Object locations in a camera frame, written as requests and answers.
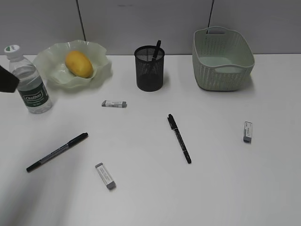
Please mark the grey white eraser right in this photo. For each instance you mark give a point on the grey white eraser right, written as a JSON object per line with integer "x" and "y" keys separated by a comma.
{"x": 248, "y": 129}

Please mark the grey white eraser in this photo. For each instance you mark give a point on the grey white eraser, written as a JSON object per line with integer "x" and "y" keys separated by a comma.
{"x": 105, "y": 176}
{"x": 117, "y": 104}
{"x": 248, "y": 129}

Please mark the grey white eraser upper left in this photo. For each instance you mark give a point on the grey white eraser upper left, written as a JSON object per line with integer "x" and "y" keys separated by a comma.
{"x": 117, "y": 104}

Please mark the black marker pen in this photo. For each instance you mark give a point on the black marker pen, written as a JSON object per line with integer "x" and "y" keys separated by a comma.
{"x": 174, "y": 127}
{"x": 57, "y": 152}
{"x": 155, "y": 54}

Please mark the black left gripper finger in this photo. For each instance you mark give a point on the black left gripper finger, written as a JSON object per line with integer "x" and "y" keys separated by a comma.
{"x": 8, "y": 82}

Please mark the clear water bottle green label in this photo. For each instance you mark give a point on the clear water bottle green label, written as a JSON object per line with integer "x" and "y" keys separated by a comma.
{"x": 31, "y": 86}

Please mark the yellow mango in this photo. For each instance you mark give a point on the yellow mango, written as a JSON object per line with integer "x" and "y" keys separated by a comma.
{"x": 78, "y": 64}

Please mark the grey white eraser lower left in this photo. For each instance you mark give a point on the grey white eraser lower left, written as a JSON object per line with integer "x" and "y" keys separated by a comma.
{"x": 105, "y": 176}

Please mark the pale green wavy glass bowl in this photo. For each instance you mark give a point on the pale green wavy glass bowl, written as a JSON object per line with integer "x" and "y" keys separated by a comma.
{"x": 51, "y": 65}

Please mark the pale green woven plastic basket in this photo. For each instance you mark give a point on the pale green woven plastic basket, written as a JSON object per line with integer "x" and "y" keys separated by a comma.
{"x": 222, "y": 59}

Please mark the black mesh pen holder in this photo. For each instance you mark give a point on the black mesh pen holder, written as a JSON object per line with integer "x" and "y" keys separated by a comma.
{"x": 153, "y": 81}

